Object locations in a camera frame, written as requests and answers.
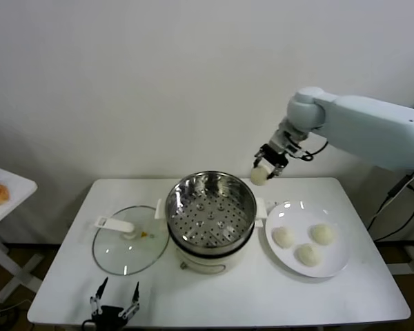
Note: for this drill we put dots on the white round plate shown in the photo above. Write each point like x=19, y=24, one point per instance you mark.
x=331, y=262

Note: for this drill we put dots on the white side table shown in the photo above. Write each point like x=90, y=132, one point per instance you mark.
x=19, y=188

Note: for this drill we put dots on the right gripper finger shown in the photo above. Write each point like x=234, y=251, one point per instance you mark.
x=257, y=161
x=276, y=170

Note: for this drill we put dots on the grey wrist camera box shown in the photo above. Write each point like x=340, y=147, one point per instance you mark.
x=293, y=148

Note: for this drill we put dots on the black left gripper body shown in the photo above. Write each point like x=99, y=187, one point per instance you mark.
x=107, y=319

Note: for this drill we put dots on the stainless steel steamer basket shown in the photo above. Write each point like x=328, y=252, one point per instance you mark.
x=179, y=193

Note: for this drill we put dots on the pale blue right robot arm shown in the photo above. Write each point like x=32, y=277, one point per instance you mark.
x=365, y=124

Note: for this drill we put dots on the white steamed baozi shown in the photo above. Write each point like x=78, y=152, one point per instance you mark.
x=283, y=238
x=322, y=234
x=260, y=176
x=307, y=255

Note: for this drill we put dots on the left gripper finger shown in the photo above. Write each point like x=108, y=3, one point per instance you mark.
x=134, y=300
x=97, y=298

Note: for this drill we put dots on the cream electric cooker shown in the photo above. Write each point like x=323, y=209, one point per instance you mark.
x=207, y=263

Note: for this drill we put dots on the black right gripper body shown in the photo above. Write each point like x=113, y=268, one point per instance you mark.
x=274, y=157

